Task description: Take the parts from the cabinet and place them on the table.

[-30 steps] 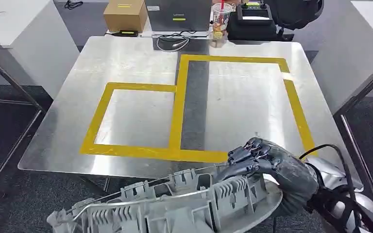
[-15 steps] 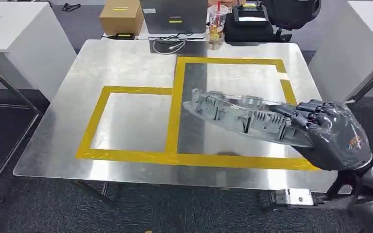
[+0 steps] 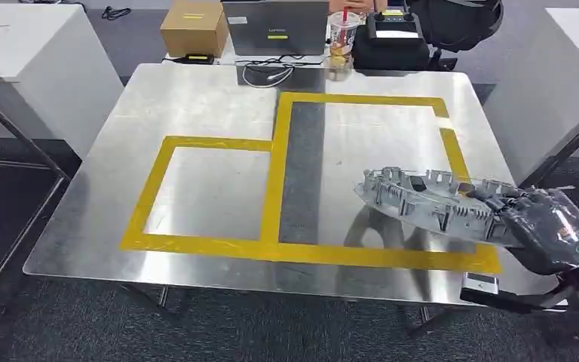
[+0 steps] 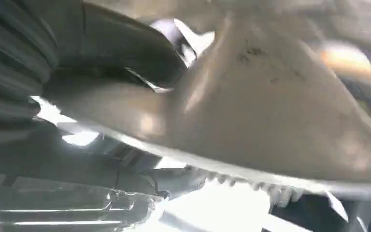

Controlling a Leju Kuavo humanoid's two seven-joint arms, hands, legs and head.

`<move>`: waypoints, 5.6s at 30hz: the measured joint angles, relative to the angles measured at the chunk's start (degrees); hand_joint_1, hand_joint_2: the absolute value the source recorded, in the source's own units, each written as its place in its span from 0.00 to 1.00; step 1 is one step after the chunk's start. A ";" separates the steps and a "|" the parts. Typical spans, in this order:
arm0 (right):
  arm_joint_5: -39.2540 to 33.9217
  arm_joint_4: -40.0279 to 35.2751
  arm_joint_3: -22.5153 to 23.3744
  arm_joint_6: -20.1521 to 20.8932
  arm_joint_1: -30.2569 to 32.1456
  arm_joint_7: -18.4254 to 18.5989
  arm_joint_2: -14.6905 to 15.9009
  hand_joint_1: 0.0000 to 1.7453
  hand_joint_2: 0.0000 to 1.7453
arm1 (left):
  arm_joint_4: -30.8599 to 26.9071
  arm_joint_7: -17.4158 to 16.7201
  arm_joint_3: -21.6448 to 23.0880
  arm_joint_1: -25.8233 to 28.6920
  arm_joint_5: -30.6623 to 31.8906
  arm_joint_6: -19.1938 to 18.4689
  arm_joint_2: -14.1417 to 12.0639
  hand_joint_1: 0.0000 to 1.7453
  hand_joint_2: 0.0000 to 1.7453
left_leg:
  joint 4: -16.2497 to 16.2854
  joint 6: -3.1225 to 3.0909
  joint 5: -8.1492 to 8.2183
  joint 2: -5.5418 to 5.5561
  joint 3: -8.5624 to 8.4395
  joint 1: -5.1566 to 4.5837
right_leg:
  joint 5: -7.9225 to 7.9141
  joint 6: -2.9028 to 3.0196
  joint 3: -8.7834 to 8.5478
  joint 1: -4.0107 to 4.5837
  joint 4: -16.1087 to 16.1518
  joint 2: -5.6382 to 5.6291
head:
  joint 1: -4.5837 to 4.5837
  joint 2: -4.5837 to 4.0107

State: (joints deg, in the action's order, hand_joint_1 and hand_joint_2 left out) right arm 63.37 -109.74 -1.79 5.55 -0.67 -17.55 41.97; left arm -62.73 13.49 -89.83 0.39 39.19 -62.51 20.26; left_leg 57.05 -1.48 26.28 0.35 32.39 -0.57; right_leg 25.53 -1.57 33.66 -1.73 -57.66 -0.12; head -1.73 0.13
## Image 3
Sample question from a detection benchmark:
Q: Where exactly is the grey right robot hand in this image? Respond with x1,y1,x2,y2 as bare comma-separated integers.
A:
469,185,579,276

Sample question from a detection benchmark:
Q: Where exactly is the silver wheel hubcap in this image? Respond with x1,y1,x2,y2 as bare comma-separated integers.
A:
353,166,526,250

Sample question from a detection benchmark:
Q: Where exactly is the white block table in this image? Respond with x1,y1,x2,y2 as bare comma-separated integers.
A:
0,2,125,162
482,7,579,184

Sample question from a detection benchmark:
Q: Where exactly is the black office chair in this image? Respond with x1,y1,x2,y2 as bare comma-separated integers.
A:
406,0,504,72

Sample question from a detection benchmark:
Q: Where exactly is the black label printer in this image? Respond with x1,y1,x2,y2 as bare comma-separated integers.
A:
351,8,432,72

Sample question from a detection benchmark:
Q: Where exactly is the clear drink cup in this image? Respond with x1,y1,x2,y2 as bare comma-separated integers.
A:
326,10,362,59

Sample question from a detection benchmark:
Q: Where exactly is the red drinking straw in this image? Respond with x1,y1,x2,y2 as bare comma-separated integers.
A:
339,5,351,47

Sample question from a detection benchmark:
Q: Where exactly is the person's hand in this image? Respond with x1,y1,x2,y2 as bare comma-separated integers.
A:
341,0,388,15

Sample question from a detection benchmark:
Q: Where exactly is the grey laptop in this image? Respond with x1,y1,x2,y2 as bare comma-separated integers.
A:
221,0,331,57

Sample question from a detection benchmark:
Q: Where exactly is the white desk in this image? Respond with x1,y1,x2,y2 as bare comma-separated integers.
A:
161,35,332,67

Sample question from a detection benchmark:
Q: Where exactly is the steel work table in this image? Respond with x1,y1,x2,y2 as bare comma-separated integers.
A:
21,62,561,322

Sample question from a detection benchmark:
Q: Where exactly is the small black device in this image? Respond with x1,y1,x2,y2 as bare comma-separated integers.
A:
183,52,216,66

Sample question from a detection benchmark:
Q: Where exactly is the brown cardboard box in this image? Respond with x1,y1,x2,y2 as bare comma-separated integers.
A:
159,0,230,59

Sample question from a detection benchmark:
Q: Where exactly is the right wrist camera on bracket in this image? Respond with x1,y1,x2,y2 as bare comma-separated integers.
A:
459,271,571,316

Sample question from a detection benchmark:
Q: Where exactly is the white cable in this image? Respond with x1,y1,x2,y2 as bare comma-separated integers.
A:
241,66,296,91

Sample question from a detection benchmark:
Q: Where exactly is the black floor cable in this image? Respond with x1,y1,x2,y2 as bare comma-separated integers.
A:
100,5,133,21

